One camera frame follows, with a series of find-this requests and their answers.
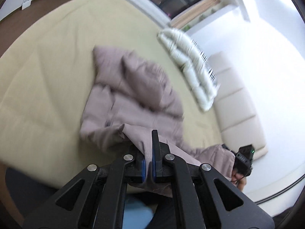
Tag beige padded headboard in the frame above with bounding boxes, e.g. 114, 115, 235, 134
208, 51, 269, 161

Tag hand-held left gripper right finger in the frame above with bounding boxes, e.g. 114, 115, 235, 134
152, 130, 275, 229

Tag taupe hooded puffer coat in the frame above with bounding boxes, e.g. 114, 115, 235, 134
79, 45, 235, 197

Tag beige curtain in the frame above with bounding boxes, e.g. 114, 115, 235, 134
170, 0, 220, 29

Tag person's right hand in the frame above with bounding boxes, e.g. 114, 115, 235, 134
231, 170, 246, 192

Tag zebra striped pillow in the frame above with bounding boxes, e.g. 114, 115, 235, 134
193, 40, 221, 90

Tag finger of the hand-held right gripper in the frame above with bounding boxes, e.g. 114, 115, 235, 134
222, 144, 236, 156

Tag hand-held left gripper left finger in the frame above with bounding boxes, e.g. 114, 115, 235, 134
22, 145, 146, 229

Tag light blue garment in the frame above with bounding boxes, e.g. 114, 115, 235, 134
124, 194, 153, 229

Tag bed with olive sheet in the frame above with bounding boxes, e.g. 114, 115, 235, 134
0, 0, 269, 194

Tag person's dark trousers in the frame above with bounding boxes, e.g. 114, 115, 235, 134
5, 167, 59, 221

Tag white wall shelf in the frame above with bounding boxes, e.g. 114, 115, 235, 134
183, 3, 239, 33

